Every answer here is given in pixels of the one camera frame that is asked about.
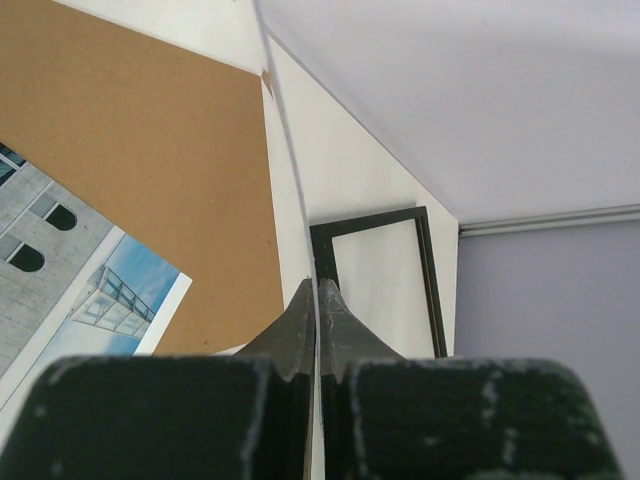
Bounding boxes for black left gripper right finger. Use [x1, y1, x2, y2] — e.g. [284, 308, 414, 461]
[318, 280, 623, 479]

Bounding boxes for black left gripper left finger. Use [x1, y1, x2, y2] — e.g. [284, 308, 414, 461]
[1, 280, 315, 479]

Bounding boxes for clear acrylic glazing sheet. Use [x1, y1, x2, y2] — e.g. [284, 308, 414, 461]
[253, 1, 326, 479]

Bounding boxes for wooden picture frame black front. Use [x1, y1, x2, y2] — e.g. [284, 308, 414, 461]
[310, 206, 449, 359]

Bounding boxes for building photo print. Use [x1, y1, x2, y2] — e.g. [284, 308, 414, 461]
[0, 141, 194, 396]

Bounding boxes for brown frame backing board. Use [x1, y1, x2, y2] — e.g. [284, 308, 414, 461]
[1, 1, 284, 354]

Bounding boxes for right aluminium corner post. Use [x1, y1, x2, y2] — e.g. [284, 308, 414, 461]
[459, 204, 639, 238]

